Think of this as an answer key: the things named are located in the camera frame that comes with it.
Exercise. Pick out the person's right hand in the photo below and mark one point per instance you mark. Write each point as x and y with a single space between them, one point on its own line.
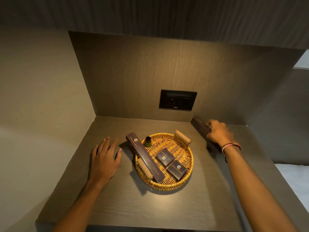
221 134

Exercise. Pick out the person's left hand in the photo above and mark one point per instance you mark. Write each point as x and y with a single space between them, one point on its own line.
103 164

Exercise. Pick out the person's left middle finger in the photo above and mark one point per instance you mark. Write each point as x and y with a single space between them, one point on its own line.
105 144

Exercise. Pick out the person's right fingers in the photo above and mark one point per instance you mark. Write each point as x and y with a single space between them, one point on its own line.
213 123

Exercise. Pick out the person's left thumb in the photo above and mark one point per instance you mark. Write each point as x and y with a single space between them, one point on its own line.
119 155

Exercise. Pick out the person's left little finger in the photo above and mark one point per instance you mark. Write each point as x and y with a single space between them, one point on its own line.
94 152

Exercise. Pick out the long dark brown box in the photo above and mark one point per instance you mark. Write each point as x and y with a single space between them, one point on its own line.
144 155
200 125

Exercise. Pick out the person's left forearm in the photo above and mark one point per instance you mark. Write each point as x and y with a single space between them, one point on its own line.
80 207

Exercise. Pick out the person's right forearm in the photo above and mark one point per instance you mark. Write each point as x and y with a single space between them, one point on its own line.
253 190

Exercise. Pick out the small green bottle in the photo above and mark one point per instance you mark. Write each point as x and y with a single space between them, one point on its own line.
147 142

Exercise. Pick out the black thread wristband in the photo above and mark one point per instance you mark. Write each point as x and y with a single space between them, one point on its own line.
226 159

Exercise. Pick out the round wicker basket tray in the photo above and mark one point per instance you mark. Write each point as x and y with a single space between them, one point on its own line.
178 148

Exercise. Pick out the small dark brown box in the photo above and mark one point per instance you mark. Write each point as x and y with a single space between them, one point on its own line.
164 157
176 171

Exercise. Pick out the white bed sheet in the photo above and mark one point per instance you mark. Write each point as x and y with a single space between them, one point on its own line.
295 183

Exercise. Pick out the black wall socket panel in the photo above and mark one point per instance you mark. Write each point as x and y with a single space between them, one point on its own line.
177 100

